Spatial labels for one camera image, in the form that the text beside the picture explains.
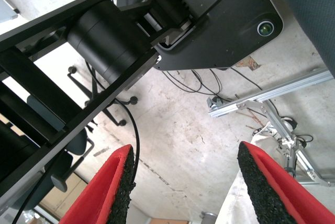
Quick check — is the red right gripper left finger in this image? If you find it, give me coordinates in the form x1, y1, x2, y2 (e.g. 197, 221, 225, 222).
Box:
59, 144, 137, 224

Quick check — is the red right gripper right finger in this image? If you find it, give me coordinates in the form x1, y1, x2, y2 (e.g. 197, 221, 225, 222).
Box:
237, 141, 335, 224

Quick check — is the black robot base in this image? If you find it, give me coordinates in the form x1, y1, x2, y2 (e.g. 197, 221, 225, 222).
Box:
116, 0, 285, 72

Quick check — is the tan cardboard box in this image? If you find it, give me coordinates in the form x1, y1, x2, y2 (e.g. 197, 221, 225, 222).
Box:
39, 173, 90, 219

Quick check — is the black office chair base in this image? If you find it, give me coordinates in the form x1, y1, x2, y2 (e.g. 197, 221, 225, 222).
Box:
26, 65, 139, 210

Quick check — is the grey flat device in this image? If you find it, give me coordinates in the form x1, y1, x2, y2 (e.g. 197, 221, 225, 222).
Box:
0, 0, 20, 24

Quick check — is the aluminium profile frame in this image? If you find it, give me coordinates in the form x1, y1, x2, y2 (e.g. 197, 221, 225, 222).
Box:
206, 68, 335, 187

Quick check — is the black robot torso frame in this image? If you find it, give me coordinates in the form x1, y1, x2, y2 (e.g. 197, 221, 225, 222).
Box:
0, 0, 160, 209

